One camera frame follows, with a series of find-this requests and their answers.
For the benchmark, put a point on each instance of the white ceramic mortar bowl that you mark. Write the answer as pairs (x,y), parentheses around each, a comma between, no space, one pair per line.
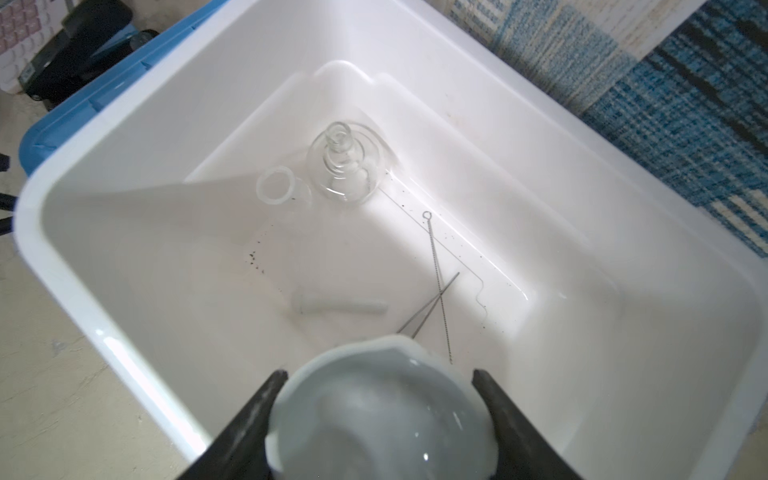
(380,409)

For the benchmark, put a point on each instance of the black stapler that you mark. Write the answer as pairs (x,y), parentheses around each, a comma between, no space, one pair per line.
(95,36)

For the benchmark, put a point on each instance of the pink calculator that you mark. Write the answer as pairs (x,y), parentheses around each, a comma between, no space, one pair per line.
(26,26)

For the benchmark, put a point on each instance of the clear glass flask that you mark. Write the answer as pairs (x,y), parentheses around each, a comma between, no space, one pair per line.
(347,161)

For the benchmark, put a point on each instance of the blue plastic bin lid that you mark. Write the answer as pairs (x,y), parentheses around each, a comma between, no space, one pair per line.
(59,125)

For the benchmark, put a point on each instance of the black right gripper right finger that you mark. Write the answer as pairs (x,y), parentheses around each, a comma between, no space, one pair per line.
(523,452)

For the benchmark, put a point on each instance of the white plastic storage bin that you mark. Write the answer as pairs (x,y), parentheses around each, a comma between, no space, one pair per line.
(628,327)

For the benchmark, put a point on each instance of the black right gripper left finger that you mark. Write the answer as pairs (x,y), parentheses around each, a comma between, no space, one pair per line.
(238,452)

